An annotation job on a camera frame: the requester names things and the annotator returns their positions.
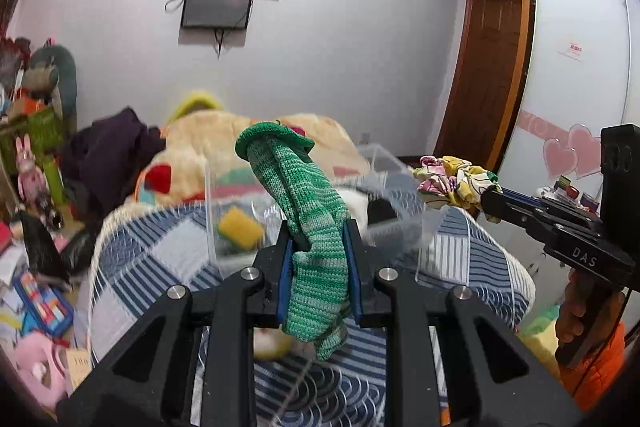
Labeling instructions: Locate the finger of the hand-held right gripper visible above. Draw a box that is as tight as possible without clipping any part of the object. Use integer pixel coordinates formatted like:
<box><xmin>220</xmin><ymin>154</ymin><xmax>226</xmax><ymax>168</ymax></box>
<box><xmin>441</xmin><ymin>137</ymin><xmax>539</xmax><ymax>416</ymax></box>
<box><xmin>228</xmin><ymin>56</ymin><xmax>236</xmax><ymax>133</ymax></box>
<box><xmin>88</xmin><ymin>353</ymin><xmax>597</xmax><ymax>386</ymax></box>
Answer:
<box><xmin>500</xmin><ymin>188</ymin><xmax>603</xmax><ymax>221</ymax></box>
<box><xmin>480</xmin><ymin>190</ymin><xmax>551</xmax><ymax>238</ymax></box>

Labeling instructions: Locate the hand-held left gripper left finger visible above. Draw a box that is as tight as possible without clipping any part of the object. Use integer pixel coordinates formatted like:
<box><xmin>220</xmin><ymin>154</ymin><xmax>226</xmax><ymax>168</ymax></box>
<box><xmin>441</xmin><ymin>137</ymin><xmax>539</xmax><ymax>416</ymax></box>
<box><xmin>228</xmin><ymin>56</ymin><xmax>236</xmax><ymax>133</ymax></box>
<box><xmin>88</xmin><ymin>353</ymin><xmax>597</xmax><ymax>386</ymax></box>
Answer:
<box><xmin>55</xmin><ymin>219</ymin><xmax>301</xmax><ymax>427</ymax></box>

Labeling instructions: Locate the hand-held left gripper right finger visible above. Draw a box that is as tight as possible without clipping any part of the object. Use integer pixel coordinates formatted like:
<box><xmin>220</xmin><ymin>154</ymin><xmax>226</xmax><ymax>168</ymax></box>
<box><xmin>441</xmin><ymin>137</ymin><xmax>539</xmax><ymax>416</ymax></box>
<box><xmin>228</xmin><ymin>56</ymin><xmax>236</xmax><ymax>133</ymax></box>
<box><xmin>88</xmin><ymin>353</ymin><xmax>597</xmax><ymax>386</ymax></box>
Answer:
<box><xmin>342</xmin><ymin>218</ymin><xmax>587</xmax><ymax>427</ymax></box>

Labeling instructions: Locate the green knitted sock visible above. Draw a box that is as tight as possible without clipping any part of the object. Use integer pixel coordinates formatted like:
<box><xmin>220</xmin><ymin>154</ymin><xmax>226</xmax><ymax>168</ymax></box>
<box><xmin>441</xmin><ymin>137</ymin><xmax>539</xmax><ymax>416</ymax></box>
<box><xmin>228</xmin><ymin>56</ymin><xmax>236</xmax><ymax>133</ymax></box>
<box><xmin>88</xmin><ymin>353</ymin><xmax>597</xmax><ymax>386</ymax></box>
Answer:
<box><xmin>235</xmin><ymin>120</ymin><xmax>351</xmax><ymax>362</ymax></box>

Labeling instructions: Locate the floral fabric scrunchie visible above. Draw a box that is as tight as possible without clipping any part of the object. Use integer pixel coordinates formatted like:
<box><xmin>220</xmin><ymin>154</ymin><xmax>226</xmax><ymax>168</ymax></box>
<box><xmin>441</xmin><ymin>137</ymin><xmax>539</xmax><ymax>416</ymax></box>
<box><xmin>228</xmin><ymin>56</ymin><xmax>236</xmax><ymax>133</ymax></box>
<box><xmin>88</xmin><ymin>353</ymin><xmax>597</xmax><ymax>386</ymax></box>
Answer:
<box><xmin>413</xmin><ymin>155</ymin><xmax>502</xmax><ymax>224</ymax></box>

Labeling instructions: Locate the clear plastic storage box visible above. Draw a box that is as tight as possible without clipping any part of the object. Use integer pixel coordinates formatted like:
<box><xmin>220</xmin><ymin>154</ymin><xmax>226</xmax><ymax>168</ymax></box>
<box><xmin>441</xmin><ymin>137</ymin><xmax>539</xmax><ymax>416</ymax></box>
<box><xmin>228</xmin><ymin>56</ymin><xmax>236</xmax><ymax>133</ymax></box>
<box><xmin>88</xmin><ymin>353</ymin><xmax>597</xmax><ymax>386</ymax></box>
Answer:
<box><xmin>204</xmin><ymin>144</ymin><xmax>447</xmax><ymax>280</ymax></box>

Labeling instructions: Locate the person's right forearm orange sleeve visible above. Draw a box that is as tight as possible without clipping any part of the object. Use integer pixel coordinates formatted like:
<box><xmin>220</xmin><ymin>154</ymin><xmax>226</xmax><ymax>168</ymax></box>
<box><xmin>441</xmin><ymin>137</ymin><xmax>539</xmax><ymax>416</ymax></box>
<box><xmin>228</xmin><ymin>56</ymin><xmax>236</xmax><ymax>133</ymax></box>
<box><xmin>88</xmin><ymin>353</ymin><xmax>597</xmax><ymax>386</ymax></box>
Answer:
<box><xmin>556</xmin><ymin>321</ymin><xmax>629</xmax><ymax>410</ymax></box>

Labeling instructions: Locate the white soft item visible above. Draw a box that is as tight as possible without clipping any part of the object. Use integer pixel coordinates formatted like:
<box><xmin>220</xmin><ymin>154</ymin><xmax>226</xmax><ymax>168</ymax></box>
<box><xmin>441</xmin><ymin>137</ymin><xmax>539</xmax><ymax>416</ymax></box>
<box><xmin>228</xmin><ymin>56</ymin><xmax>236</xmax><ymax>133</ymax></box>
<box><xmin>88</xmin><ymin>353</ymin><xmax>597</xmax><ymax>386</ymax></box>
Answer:
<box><xmin>338</xmin><ymin>188</ymin><xmax>372</xmax><ymax>229</ymax></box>

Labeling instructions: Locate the person's right hand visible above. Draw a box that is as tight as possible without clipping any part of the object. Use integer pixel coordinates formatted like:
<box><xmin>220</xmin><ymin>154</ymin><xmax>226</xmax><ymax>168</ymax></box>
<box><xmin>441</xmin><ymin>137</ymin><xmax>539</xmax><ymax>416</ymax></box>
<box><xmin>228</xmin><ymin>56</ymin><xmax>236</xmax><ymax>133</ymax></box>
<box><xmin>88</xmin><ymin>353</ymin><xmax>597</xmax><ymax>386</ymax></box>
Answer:
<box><xmin>555</xmin><ymin>268</ymin><xmax>593</xmax><ymax>360</ymax></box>

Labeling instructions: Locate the yellow sponge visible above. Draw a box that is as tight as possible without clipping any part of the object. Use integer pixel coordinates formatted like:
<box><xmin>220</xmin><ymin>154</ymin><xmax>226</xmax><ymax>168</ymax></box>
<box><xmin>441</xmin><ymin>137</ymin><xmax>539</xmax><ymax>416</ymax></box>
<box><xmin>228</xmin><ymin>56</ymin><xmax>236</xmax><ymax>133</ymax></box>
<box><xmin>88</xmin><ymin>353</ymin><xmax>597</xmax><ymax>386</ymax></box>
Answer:
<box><xmin>218</xmin><ymin>207</ymin><xmax>266</xmax><ymax>252</ymax></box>

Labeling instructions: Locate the blue patterned quilt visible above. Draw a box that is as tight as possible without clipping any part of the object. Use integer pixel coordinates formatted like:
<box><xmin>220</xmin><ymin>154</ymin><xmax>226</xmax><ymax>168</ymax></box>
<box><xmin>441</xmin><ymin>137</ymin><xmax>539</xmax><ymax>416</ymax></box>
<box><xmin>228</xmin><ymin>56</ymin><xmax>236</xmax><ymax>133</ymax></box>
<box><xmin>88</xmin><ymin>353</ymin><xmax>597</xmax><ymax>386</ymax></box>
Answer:
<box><xmin>89</xmin><ymin>172</ymin><xmax>536</xmax><ymax>427</ymax></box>

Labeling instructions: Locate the white sliding door with hearts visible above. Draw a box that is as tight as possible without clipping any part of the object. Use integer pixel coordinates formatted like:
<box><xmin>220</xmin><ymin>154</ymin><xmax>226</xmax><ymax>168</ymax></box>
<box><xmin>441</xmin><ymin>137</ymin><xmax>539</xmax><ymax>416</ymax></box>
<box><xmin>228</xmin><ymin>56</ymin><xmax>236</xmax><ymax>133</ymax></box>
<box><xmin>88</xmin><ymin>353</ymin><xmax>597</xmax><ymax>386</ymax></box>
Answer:
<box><xmin>500</xmin><ymin>0</ymin><xmax>632</xmax><ymax>188</ymax></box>

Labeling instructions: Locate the large plush teddy bear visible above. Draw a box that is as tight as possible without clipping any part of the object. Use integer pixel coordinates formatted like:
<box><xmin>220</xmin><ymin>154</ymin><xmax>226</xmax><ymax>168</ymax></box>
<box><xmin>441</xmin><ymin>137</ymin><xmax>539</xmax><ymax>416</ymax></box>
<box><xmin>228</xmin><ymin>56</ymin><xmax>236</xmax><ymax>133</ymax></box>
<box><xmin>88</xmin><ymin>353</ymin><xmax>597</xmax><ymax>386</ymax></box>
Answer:
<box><xmin>131</xmin><ymin>112</ymin><xmax>372</xmax><ymax>208</ymax></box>

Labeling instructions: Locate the brown wooden wardrobe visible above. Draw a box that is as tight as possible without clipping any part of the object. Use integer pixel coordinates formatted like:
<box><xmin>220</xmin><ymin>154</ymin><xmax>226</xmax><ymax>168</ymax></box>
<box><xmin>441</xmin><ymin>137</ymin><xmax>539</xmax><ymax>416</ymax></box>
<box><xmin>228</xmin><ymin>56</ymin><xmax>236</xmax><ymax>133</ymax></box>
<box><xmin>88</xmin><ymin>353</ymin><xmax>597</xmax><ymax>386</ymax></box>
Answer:
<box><xmin>417</xmin><ymin>0</ymin><xmax>596</xmax><ymax>172</ymax></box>

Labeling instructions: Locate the dark purple garment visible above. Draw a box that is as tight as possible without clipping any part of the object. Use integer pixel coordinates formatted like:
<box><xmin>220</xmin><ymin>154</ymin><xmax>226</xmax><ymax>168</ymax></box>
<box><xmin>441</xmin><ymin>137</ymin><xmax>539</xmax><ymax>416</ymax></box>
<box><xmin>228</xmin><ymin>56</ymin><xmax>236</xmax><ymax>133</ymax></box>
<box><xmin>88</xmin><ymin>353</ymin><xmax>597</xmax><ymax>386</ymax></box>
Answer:
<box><xmin>59</xmin><ymin>107</ymin><xmax>167</xmax><ymax>223</ymax></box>

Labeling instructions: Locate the colourful blue picture book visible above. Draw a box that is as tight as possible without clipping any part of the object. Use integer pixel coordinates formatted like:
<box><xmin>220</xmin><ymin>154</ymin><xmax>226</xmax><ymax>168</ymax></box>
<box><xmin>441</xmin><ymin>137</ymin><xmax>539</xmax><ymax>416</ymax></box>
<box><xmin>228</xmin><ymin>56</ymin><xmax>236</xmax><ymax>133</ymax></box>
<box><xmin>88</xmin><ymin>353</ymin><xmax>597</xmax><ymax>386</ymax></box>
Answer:
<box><xmin>12</xmin><ymin>272</ymin><xmax>76</xmax><ymax>339</ymax></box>

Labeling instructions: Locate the pink plush bag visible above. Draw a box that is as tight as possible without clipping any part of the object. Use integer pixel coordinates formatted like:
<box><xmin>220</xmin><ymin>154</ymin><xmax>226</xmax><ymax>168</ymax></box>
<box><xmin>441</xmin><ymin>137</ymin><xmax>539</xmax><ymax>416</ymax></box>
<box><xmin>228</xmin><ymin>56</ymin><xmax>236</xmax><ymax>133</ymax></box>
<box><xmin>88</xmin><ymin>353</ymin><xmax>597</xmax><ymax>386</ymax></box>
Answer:
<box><xmin>12</xmin><ymin>332</ymin><xmax>71</xmax><ymax>410</ymax></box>

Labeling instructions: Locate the pink rabbit doll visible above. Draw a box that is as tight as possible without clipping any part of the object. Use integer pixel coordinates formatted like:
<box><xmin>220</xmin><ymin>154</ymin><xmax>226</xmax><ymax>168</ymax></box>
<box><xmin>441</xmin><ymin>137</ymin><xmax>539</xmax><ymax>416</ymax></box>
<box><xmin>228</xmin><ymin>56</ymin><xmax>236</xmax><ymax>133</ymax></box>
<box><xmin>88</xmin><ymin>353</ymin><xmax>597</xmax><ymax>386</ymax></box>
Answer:
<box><xmin>15</xmin><ymin>134</ymin><xmax>47</xmax><ymax>208</ymax></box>

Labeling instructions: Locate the green cardboard box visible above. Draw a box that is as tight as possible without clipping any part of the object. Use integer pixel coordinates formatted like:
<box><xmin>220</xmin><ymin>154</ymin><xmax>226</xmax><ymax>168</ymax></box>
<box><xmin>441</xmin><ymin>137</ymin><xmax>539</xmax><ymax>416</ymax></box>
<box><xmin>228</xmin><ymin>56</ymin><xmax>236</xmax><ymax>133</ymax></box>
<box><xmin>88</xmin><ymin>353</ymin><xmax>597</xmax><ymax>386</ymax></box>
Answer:
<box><xmin>0</xmin><ymin>106</ymin><xmax>66</xmax><ymax>178</ymax></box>

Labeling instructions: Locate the grey green plush toy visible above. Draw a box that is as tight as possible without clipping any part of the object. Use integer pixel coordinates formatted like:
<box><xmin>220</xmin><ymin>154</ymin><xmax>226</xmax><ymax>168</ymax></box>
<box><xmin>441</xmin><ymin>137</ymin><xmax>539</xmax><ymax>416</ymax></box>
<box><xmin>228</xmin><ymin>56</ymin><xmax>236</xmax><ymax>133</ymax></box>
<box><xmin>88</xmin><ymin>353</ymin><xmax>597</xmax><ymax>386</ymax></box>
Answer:
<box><xmin>24</xmin><ymin>44</ymin><xmax>79</xmax><ymax>134</ymax></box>

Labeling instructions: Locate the small black wall monitor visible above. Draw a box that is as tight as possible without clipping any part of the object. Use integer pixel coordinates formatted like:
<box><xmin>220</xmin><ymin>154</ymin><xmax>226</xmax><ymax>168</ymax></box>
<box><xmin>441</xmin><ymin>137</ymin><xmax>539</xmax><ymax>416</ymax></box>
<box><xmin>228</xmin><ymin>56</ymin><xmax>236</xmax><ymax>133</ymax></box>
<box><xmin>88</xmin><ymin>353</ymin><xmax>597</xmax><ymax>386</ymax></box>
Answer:
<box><xmin>180</xmin><ymin>0</ymin><xmax>255</xmax><ymax>30</ymax></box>

